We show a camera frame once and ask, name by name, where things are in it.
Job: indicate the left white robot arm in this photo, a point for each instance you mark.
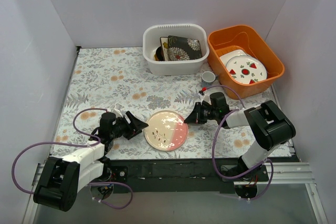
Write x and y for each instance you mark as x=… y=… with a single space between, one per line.
x=63 y=178

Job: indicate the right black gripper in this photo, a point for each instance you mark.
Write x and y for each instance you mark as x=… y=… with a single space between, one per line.
x=200 y=113

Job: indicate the floral patterned table mat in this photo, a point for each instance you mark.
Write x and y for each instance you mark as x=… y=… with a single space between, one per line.
x=105 y=77

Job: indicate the white plate in orange bin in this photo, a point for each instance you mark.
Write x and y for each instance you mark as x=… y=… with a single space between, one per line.
x=228 y=56

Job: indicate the small grey white cup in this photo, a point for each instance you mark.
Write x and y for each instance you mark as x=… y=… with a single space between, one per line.
x=208 y=78

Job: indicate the orange plastic bin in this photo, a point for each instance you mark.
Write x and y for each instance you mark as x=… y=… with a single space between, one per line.
x=247 y=39

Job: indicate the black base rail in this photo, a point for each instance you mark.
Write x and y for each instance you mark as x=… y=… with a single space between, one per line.
x=190 y=175

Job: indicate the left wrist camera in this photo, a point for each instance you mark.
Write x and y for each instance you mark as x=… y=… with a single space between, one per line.
x=117 y=111

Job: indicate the pink round plate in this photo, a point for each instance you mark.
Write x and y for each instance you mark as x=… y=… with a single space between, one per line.
x=166 y=131

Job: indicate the white plastic bin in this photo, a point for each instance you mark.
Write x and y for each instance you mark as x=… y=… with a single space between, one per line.
x=151 y=43

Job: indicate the watermelon pattern round plate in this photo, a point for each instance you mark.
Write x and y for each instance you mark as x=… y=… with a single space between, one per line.
x=246 y=69

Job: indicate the black floral square plate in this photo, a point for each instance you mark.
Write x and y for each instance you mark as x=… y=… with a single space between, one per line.
x=182 y=48

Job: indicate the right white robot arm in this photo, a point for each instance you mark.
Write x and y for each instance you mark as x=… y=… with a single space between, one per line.
x=270 y=127

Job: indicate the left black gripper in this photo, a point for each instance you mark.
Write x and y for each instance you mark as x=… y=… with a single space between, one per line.
x=128 y=127

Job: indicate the square dark rimmed plate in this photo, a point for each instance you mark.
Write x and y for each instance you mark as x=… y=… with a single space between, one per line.
x=164 y=48

